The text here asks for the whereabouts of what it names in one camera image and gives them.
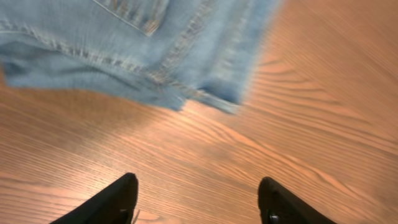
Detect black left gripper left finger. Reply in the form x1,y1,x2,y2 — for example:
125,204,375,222
51,173,139,224

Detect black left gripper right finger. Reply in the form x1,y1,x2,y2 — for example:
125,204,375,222
257,177,336,224

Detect light blue denim jeans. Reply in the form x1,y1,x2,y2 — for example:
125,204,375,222
1,0,280,113

